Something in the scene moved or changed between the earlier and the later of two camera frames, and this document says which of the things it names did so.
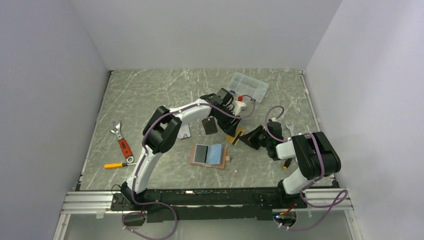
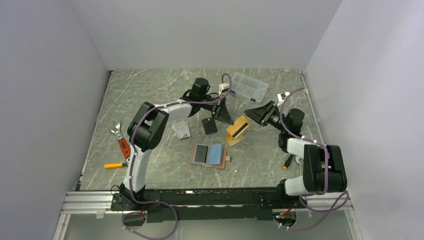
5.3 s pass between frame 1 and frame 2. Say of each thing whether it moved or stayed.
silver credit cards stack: stayed
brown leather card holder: stayed
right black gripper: moved
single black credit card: stayed
